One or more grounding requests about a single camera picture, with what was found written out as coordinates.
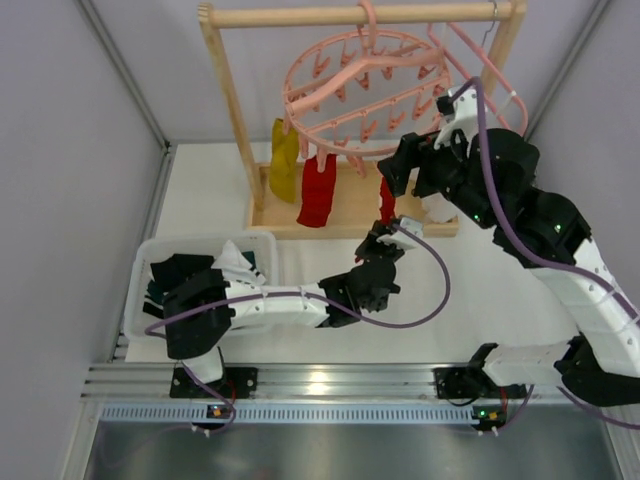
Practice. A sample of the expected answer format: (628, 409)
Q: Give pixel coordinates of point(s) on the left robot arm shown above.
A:
(214, 303)

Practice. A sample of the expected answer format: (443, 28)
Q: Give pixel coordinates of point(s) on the aluminium mounting rail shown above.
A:
(146, 382)

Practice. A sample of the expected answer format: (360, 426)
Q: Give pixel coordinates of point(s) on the white mesh laundry bag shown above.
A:
(438, 209)

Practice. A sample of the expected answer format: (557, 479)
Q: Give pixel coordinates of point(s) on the white sock in basket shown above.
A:
(235, 267)

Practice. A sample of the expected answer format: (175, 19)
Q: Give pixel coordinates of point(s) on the yellow sock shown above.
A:
(284, 155)

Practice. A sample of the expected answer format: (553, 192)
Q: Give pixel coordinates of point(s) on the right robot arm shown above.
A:
(489, 178)

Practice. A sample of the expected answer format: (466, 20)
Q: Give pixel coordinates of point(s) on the wooden clothes rack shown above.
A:
(356, 196)

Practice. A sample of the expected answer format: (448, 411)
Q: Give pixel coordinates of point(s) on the pink wire hanger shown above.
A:
(467, 57)

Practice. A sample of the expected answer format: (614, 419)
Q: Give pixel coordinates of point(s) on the red sock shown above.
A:
(317, 192)
(387, 203)

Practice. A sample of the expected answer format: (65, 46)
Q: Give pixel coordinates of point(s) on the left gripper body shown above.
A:
(373, 242)

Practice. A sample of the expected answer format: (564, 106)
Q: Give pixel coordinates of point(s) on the slotted cable duct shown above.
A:
(302, 413)

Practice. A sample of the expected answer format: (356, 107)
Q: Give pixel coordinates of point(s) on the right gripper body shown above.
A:
(409, 158)

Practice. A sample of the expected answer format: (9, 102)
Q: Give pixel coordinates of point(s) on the pink round clip hanger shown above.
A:
(353, 87)

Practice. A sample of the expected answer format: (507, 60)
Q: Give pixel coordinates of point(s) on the white plastic basket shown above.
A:
(262, 244)

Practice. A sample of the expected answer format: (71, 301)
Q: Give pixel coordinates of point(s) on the black sock in basket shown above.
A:
(177, 269)

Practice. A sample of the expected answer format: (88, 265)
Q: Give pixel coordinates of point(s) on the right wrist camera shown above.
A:
(460, 117)

